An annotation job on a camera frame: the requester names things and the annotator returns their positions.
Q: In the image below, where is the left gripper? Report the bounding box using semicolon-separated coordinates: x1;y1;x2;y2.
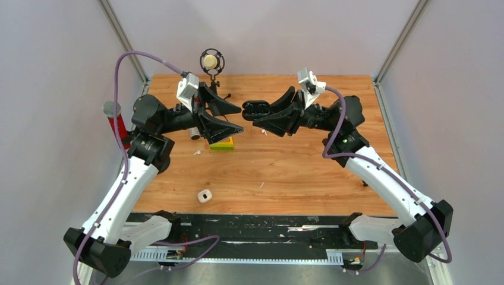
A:
157;82;243;144

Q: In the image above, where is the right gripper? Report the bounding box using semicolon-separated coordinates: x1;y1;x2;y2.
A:
252;87;338;137

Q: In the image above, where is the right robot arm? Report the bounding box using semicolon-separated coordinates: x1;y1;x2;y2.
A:
242;87;453;262

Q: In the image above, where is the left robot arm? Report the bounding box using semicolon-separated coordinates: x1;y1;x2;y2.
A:
64;83;243;278

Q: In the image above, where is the white earbud case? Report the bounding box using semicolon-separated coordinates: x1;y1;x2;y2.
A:
197;189;213;204

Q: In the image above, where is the silver glitter microphone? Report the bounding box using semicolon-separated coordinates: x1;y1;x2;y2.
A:
188;127;201;140

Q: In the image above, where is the yellow green triangle toy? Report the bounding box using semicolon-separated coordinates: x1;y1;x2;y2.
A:
209;137;235;151

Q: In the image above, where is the black tripod stand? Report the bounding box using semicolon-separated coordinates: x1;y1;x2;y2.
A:
210;75;232;100

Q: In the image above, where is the cream microphone in shockmount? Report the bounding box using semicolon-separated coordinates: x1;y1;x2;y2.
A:
200;48;225;75

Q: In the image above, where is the red glitter microphone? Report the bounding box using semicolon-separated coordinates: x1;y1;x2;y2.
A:
102;101;131;150

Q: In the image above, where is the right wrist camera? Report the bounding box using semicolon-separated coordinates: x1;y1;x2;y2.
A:
297;68;326;109

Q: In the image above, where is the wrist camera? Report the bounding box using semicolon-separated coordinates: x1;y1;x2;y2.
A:
297;68;326;109
176;72;200;113

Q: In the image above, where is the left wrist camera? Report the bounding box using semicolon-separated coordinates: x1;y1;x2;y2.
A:
176;72;200;113

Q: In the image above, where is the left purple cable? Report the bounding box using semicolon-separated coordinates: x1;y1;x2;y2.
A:
72;50;221;285

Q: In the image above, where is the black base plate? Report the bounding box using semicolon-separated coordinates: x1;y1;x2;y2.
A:
130;213;379;261

